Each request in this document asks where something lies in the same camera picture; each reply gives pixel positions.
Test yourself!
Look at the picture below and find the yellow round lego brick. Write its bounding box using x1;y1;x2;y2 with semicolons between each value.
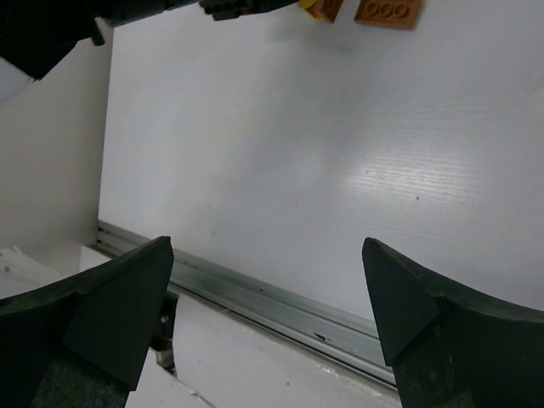
297;0;316;9

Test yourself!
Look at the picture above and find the aluminium table frame rail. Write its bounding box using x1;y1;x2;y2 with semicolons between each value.
96;218;399;388

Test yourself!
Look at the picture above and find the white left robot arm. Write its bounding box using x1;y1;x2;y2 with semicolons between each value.
1;0;193;94

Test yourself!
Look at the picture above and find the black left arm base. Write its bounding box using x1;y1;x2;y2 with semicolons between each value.
150;291;179;378

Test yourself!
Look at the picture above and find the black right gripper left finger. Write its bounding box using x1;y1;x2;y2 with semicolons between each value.
1;236;174;407

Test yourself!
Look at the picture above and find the brown lego brick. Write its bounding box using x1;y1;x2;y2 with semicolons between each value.
354;0;423;30

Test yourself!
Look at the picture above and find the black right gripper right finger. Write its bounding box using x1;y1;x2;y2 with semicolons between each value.
362;238;543;407

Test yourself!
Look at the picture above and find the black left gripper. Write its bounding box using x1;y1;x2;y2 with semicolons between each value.
169;0;296;20

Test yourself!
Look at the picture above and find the brown lego plate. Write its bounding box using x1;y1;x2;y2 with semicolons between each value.
302;0;343;23

